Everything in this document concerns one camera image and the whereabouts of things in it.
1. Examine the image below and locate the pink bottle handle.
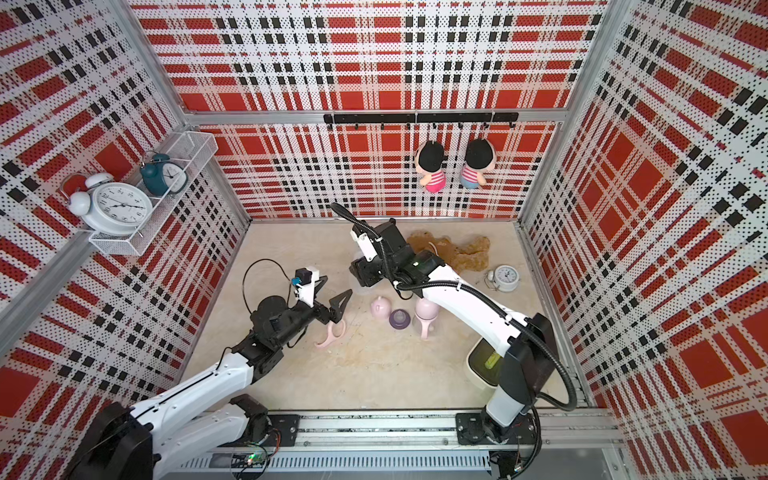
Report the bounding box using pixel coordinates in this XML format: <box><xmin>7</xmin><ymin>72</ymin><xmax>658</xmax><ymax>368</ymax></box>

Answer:
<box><xmin>415</xmin><ymin>316</ymin><xmax>437</xmax><ymax>341</ymax></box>
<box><xmin>315</xmin><ymin>320</ymin><xmax>347</xmax><ymax>349</ymax></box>

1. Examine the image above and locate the pink bottle cap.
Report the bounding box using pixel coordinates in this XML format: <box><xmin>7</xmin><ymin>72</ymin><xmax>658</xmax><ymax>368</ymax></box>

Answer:
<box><xmin>415</xmin><ymin>298</ymin><xmax>440</xmax><ymax>321</ymax></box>
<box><xmin>370</xmin><ymin>296</ymin><xmax>392</xmax><ymax>320</ymax></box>

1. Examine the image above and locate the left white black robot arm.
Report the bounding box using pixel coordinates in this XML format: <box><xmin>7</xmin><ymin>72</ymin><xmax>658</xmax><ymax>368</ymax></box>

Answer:
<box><xmin>64</xmin><ymin>268</ymin><xmax>353</xmax><ymax>479</ymax></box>

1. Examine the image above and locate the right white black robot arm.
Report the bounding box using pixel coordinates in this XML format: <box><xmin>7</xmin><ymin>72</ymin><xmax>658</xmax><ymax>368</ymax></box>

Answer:
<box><xmin>350</xmin><ymin>220</ymin><xmax>576</xmax><ymax>443</ymax></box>

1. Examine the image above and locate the brown plush toy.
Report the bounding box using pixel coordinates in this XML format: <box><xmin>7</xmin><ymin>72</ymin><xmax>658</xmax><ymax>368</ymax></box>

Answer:
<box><xmin>407</xmin><ymin>231</ymin><xmax>491</xmax><ymax>273</ymax></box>

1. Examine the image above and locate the doll with pink dress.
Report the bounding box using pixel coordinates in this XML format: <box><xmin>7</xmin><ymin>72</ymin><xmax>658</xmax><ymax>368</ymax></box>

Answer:
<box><xmin>415</xmin><ymin>140</ymin><xmax>446</xmax><ymax>194</ymax></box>

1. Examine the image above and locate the small white alarm clock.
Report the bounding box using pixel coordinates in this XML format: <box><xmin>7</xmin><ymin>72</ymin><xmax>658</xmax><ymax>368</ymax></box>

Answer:
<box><xmin>485</xmin><ymin>265</ymin><xmax>520</xmax><ymax>293</ymax></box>

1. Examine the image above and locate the doll with striped shirt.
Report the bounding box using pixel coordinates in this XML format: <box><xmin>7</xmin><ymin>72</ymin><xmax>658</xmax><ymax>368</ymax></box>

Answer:
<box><xmin>460</xmin><ymin>138</ymin><xmax>497</xmax><ymax>190</ymax></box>

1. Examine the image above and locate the white bin green inside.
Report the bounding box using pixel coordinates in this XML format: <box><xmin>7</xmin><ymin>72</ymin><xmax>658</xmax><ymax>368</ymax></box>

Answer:
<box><xmin>464</xmin><ymin>338</ymin><xmax>503</xmax><ymax>390</ymax></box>

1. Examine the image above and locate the green circuit board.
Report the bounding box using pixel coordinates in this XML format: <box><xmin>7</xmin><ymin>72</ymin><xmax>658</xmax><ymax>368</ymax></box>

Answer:
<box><xmin>231</xmin><ymin>453</ymin><xmax>269</xmax><ymax>471</ymax></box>

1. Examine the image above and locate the teal alarm clock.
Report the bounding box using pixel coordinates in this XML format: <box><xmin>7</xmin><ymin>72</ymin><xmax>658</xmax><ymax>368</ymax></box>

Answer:
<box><xmin>139</xmin><ymin>153</ymin><xmax>188</xmax><ymax>197</ymax></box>

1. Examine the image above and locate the large white alarm clock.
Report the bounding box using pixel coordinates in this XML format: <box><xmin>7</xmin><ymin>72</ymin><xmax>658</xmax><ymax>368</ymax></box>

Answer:
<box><xmin>66</xmin><ymin>172</ymin><xmax>153</xmax><ymax>237</ymax></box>

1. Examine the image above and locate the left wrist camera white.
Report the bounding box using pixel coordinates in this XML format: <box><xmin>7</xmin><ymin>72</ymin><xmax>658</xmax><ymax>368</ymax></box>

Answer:
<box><xmin>291</xmin><ymin>266</ymin><xmax>320</xmax><ymax>307</ymax></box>

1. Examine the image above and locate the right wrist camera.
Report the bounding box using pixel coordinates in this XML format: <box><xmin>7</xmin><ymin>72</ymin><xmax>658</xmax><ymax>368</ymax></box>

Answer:
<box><xmin>350</xmin><ymin>230</ymin><xmax>378</xmax><ymax>262</ymax></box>

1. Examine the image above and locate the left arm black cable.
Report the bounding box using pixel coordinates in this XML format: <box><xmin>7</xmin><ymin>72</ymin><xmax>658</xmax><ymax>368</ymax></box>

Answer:
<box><xmin>241</xmin><ymin>258</ymin><xmax>293</xmax><ymax>316</ymax></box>

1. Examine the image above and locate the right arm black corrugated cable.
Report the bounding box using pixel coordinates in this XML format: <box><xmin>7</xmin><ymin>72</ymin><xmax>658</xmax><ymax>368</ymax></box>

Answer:
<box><xmin>329</xmin><ymin>202</ymin><xmax>578</xmax><ymax>475</ymax></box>

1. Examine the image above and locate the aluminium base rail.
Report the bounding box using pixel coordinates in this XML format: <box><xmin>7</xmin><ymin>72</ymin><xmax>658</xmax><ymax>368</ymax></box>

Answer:
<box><xmin>128</xmin><ymin>409</ymin><xmax>625</xmax><ymax>475</ymax></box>

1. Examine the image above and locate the black hook rail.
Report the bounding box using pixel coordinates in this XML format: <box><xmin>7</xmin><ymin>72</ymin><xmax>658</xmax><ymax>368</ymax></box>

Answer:
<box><xmin>323</xmin><ymin>111</ymin><xmax>520</xmax><ymax>128</ymax></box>

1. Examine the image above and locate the white wire wall shelf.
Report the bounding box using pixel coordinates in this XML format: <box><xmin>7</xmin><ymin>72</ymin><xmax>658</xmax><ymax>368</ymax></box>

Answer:
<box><xmin>88</xmin><ymin>131</ymin><xmax>218</xmax><ymax>256</ymax></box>

